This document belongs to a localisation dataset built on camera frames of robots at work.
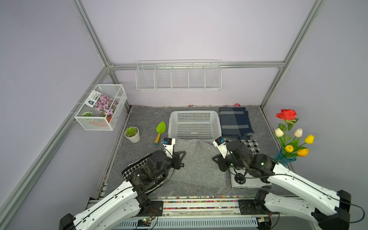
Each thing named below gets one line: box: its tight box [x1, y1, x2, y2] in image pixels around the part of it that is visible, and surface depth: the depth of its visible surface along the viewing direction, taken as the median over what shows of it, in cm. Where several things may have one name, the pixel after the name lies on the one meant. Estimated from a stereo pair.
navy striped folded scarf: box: [218, 106, 255, 140], surface depth 110 cm
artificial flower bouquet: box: [274, 108, 315, 158], surface depth 70 cm
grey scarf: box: [164, 138, 231, 190], surface depth 72 cm
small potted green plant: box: [124, 126, 141, 144], surface depth 96 cm
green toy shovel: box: [153, 121, 167, 146], surface depth 109 cm
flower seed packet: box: [83, 90, 119, 117], surface depth 75 cm
